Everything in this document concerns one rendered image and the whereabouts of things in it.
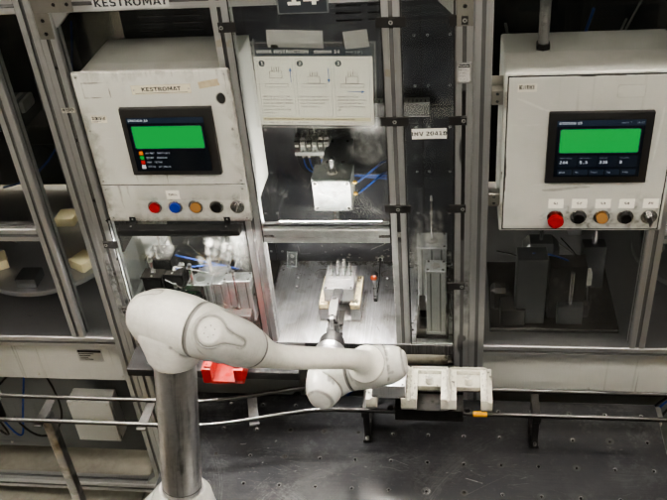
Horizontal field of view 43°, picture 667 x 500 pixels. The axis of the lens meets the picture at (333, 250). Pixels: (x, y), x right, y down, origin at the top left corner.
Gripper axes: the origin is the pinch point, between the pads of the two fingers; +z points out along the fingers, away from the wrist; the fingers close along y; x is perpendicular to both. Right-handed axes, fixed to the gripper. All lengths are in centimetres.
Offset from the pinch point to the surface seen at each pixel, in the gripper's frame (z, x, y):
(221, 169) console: -8, 27, 54
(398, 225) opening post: -5.4, -20.0, 33.5
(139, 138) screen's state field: -10, 47, 64
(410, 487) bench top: -42, -23, -33
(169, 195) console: -8, 44, 45
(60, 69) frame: -7, 66, 83
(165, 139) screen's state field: -10, 40, 64
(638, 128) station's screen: -10, -80, 65
